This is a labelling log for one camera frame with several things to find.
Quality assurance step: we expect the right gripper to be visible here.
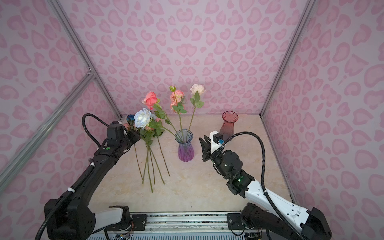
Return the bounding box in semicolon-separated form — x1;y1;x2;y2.
198;135;231;179

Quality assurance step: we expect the dark blue rose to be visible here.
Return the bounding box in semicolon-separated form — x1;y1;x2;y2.
127;114;135;125

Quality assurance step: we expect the white blue rose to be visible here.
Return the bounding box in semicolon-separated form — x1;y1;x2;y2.
134;108;166;176

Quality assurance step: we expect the purple blue glass vase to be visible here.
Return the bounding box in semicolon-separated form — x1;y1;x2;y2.
175;129;195;162

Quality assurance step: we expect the pink red rose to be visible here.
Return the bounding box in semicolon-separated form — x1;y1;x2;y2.
142;92;177;132

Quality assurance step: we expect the cream pink rose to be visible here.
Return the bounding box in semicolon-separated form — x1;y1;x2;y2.
189;84;206;130

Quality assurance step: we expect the pink peony flower stem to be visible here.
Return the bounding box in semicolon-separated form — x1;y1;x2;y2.
169;85;187;130

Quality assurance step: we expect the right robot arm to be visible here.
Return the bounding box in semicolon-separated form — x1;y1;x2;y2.
199;131;333;240

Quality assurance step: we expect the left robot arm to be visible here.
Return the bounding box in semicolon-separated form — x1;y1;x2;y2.
35;121;141;240

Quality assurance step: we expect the red grey glass vase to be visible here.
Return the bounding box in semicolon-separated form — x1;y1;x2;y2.
219;111;239;141

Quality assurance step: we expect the pink rose bunch on table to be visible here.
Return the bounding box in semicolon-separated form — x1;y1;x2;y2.
125;120;165;193

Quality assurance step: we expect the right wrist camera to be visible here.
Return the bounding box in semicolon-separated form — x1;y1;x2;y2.
210;131;225;154

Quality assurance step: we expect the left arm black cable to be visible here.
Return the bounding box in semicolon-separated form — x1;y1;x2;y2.
81;113;110;148

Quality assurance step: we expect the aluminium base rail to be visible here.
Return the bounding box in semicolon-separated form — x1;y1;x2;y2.
74;210;316;240

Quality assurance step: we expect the left aluminium frame bar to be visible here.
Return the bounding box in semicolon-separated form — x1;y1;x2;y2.
1;71;94;193

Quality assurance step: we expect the left corner aluminium post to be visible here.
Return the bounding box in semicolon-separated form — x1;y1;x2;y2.
47;0;122;119

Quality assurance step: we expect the right aluminium frame post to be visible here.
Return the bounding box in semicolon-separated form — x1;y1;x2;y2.
259;0;319;118

